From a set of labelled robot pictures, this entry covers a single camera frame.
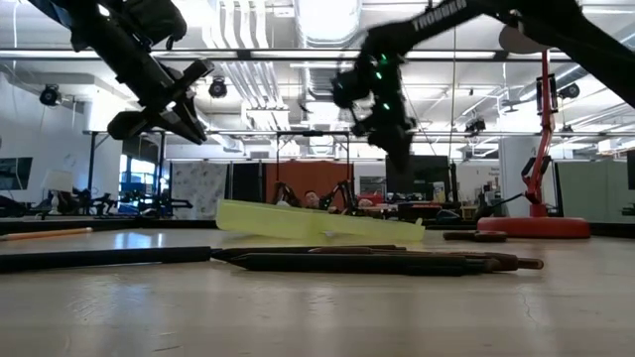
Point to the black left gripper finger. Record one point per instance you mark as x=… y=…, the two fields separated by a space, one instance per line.
x=181 y=126
x=191 y=114

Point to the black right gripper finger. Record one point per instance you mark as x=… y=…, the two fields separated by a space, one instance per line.
x=397 y=146

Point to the translucent yellow-green supply box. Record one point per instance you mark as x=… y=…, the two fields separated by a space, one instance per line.
x=297 y=223

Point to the thick black pen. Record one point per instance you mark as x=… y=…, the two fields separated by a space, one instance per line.
x=347 y=264

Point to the thin black pen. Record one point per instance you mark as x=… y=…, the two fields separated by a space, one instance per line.
x=258 y=252

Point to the long black pen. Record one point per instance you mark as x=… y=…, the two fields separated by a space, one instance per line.
x=99 y=258

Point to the orange wooden pencil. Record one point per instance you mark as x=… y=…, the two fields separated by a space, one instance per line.
x=44 y=233

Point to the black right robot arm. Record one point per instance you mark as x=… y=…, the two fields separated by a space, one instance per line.
x=570 y=30

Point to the black background robot arm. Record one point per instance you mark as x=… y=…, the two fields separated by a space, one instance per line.
x=285 y=193
x=342 y=191

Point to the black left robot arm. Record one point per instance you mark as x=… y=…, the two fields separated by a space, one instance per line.
x=139 y=20

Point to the black monitor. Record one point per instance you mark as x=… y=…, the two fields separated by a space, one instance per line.
x=429 y=173

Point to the white patterned partition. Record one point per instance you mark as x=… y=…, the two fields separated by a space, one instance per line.
x=198 y=188

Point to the orange partition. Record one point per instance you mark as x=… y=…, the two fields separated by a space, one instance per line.
x=307 y=176

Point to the person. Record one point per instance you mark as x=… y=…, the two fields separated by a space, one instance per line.
x=312 y=199

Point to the white column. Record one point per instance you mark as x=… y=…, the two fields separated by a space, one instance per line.
x=511 y=173

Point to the white table lamp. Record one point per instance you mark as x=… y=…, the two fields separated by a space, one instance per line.
x=58 y=181

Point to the red lamp stand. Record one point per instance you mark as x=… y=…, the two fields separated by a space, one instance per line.
x=536 y=228

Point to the brown pen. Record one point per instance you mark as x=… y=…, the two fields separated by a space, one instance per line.
x=516 y=262

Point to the green partition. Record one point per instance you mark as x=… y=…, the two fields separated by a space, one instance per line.
x=585 y=191

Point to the black ceiling camera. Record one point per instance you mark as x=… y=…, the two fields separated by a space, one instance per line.
x=217 y=88
x=569 y=91
x=475 y=126
x=49 y=95

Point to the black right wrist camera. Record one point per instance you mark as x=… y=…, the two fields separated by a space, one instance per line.
x=349 y=89

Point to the black overhead frame beam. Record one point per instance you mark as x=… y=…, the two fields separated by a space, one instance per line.
x=258 y=55

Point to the dark wall screen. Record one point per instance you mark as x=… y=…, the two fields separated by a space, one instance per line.
x=15 y=173

